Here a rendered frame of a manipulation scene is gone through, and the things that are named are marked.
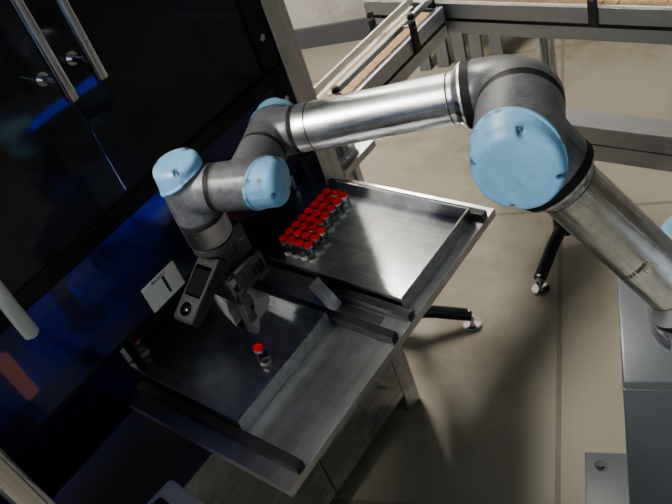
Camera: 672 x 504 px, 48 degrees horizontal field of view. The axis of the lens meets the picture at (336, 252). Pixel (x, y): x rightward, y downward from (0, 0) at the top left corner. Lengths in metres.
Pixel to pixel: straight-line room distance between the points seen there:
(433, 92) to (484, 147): 0.18
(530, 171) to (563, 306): 1.64
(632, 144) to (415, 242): 0.96
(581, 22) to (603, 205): 1.16
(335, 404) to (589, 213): 0.54
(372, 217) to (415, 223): 0.10
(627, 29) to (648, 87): 1.42
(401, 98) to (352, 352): 0.49
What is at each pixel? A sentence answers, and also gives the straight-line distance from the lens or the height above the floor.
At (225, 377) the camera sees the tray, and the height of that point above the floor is 0.88.
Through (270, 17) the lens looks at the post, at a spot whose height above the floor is 1.30.
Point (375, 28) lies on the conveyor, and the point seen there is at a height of 0.97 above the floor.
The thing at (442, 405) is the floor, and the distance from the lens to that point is 2.35.
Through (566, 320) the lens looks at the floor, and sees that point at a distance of 2.51.
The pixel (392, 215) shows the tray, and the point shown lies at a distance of 1.60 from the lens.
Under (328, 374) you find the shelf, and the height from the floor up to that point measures 0.88.
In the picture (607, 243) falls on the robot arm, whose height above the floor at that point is 1.16.
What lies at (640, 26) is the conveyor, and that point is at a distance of 2.08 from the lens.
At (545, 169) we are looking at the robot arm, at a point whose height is 1.31.
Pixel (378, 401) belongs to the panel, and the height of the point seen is 0.18.
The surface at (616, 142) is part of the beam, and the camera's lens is 2.32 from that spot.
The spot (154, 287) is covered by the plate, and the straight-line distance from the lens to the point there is 1.43.
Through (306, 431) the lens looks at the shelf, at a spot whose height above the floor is 0.88.
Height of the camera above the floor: 1.87
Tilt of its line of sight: 39 degrees down
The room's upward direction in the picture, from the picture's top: 21 degrees counter-clockwise
